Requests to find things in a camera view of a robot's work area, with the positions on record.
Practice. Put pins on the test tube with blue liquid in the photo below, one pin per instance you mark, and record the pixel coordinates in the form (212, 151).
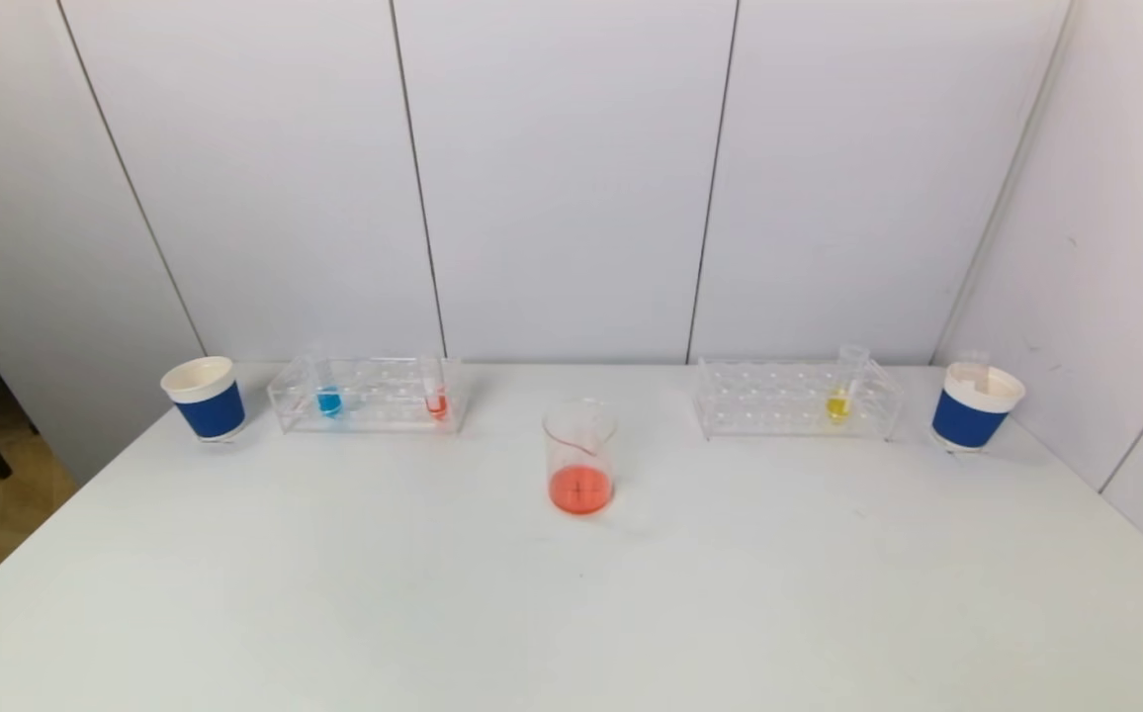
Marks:
(328, 400)

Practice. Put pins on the test tube with red liquid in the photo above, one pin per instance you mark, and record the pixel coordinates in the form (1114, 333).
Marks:
(975, 368)
(436, 403)

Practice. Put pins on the clear glass beaker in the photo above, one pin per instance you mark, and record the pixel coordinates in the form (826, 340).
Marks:
(581, 489)

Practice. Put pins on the clear acrylic test tube rack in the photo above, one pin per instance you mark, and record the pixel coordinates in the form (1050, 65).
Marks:
(379, 400)
(779, 405)

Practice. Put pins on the test tube with yellow liquid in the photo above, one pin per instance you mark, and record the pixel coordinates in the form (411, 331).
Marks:
(838, 403)

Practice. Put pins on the blue and white paper cup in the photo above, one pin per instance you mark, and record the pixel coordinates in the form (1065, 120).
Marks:
(972, 415)
(208, 410)

